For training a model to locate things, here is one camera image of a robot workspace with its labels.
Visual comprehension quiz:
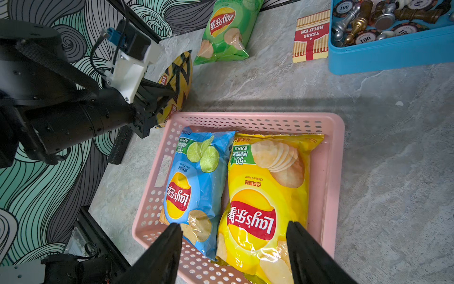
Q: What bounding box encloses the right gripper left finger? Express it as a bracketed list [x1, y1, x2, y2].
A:
[114, 223, 183, 284]

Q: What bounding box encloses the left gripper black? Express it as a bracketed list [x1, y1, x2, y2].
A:
[132, 79, 176, 138]

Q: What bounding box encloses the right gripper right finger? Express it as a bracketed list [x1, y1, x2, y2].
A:
[286, 221, 357, 284]

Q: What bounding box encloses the black yellow chips bag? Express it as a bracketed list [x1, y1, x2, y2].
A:
[155, 50, 193, 129]

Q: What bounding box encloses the pink plastic basket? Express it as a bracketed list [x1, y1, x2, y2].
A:
[132, 112, 345, 284]

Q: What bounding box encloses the blue chips bag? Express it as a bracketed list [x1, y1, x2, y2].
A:
[160, 127, 235, 260]

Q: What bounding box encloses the green chips bag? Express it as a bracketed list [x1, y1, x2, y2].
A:
[194, 0, 263, 65]

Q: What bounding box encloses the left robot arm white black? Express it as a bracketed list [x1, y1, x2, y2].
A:
[1, 19, 176, 168]

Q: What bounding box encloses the red playing card box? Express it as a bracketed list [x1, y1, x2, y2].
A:
[292, 9, 331, 63]

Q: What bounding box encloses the blue tray of chess pieces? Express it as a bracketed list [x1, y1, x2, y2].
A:
[328, 1, 454, 75]

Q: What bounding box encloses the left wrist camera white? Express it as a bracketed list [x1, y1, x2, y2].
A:
[104, 20, 163, 104]

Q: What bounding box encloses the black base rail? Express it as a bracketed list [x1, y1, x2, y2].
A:
[0, 205, 132, 284]

